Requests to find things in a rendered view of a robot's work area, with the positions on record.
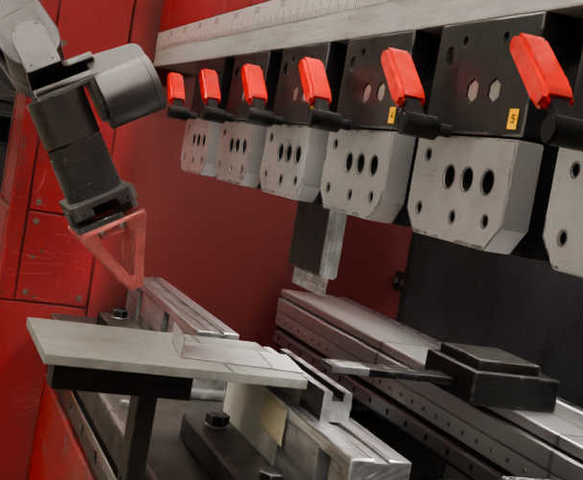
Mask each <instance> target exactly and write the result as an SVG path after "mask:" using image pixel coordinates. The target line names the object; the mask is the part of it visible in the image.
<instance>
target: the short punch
mask: <svg viewBox="0 0 583 480"><path fill-rule="evenodd" d="M347 216H348V214H346V213H342V212H338V211H335V210H328V209H324V207H323V205H318V204H314V203H309V202H303V201H298V205H297V211H296V216H295V221H294V227H293V233H292V239H291V248H290V254H289V260H288V262H289V263H290V264H291V265H293V266H294V271H293V277H292V282H293V283H294V284H296V285H298V286H300V287H302V288H304V289H306V290H309V291H311V292H313V293H315V294H317V295H319V296H321V297H323V298H324V297H325V294H326V288H327V283H328V279H331V280H333V279H334V278H336V275H337V270H338V265H339V259H340V253H341V249H342V243H343V237H344V232H345V227H346V222H347Z"/></svg>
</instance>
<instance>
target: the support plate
mask: <svg viewBox="0 0 583 480"><path fill-rule="evenodd" d="M26 326H27V328H28V330H29V332H30V336H31V338H32V340H33V342H34V344H35V347H36V348H37V350H38V352H39V354H40V356H41V359H42V361H43V363H44V364H47V365H57V366H67V367H77V368H86V369H97V370H115V371H124V372H135V373H145V374H154V375H165V376H174V377H184V378H193V379H204V380H213V381H223V382H233V383H243V384H253V385H262V386H273V387H282V388H292V389H301V390H306V389H307V385H308V380H307V379H306V378H304V377H303V376H302V375H300V374H299V373H295V372H287V371H280V370H265V369H258V368H250V367H242V366H235V365H228V366H229V367H230V368H231V369H232V370H234V371H235V372H236V373H235V372H231V371H230V370H229V369H228V368H226V367H225V366H224V365H223V364H220V363H213V362H205V361H197V360H190V359H182V358H180V356H179V355H178V353H177V351H176V349H175V347H174V345H173V344H172V342H171V338H172V333H170V332H162V331H153V330H137V329H128V328H119V327H111V326H102V325H94V324H85V323H76V322H68V321H59V320H50V319H42V318H33V317H28V318H27V324H26ZM194 337H195V338H197V339H198V340H199V341H200V342H201V343H202V344H206V345H213V346H220V347H228V348H235V349H242V350H256V351H263V352H268V351H267V350H265V349H264V348H262V347H261V346H260V345H258V344H257V343H255V342H248V341H239V340H231V339H222V338H213V337H205V336H196V335H194Z"/></svg>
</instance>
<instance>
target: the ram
mask: <svg viewBox="0 0 583 480"><path fill-rule="evenodd" d="M268 1H271V0H164V3H163V9H162V15H161V21H160V27H159V32H161V31H165V30H171V29H174V28H178V27H181V26H185V25H188V24H191V23H194V22H198V21H201V20H205V19H208V18H212V17H214V16H218V15H221V14H225V13H228V12H232V11H235V10H241V9H244V8H247V7H251V6H254V5H258V4H261V3H265V2H268ZM542 11H548V12H553V13H557V14H561V15H565V16H569V17H572V18H576V19H580V20H583V0H391V1H386V2H382V3H377V4H372V5H368V6H364V7H359V8H354V9H350V10H341V11H338V12H333V13H328V14H323V15H319V16H314V17H310V18H306V19H301V20H296V21H292V22H288V23H283V24H278V25H274V26H269V27H265V28H261V29H256V30H248V31H243V32H238V33H234V34H230V35H225V36H220V37H216V38H212V39H207V40H202V41H198V42H193V43H188V44H185V45H180V46H175V47H171V48H166V49H161V50H156V51H155V55H154V61H153V66H154V67H155V68H159V69H163V70H172V71H177V72H182V73H186V74H191V75H196V73H197V68H198V62H199V61H200V60H207V59H213V58H220V57H230V58H235V56H236V55H241V54H248V53H255V52H261V51H268V50H273V51H278V52H283V50H284V49H287V48H294V47H301V46H307V45H314V44H321V43H328V42H333V43H338V44H342V45H347V46H348V45H349V41H350V39H354V38H361V37H368V36H375V35H381V34H388V33H395V32H401V31H408V30H422V31H425V32H429V33H434V34H438V35H442V31H443V28H444V26H448V25H455V24H462V23H469V22H475V21H482V20H489V19H495V18H502V17H509V16H516V15H522V14H529V13H536V12H542Z"/></svg>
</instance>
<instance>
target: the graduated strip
mask: <svg viewBox="0 0 583 480"><path fill-rule="evenodd" d="M386 1H391V0H271V1H268V2H265V3H261V4H258V5H254V6H251V7H247V8H244V9H241V10H235V11H232V12H228V13H225V14H221V15H218V16H214V17H212V18H208V19H205V20H201V21H198V22H194V23H191V24H188V25H185V26H181V27H178V28H174V29H171V30H165V31H161V32H158V36H157V42H156V48H155V50H161V49H166V48H171V47H175V46H180V45H185V44H189V43H193V42H198V41H202V40H207V39H212V38H216V37H220V36H225V35H230V34H234V33H238V32H243V31H248V30H256V29H261V28H265V27H269V26H274V25H278V24H283V23H288V22H292V21H296V20H301V19H306V18H310V17H314V16H319V15H323V14H328V13H333V12H338V11H341V10H350V9H354V8H359V7H364V6H368V5H372V4H377V3H382V2H386Z"/></svg>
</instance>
